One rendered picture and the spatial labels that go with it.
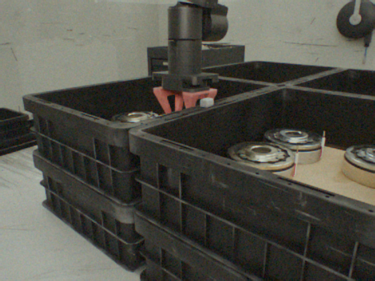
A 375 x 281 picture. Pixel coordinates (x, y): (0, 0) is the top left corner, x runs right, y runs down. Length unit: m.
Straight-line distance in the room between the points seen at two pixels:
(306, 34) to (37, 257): 3.63
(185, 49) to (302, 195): 0.34
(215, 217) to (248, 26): 3.91
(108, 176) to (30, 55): 3.31
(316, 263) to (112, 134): 0.26
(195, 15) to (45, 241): 0.45
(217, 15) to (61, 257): 0.48
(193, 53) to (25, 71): 3.24
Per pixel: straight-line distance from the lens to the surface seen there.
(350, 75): 1.05
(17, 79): 3.67
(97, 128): 0.43
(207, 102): 0.48
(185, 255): 0.38
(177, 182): 0.36
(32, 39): 3.75
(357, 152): 0.57
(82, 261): 0.56
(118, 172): 0.44
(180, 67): 0.54
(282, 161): 0.49
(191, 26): 0.54
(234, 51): 2.42
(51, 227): 0.66
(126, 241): 0.48
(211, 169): 0.30
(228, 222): 0.32
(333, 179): 0.53
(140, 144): 0.37
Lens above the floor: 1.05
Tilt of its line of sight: 20 degrees down
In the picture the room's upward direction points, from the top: straight up
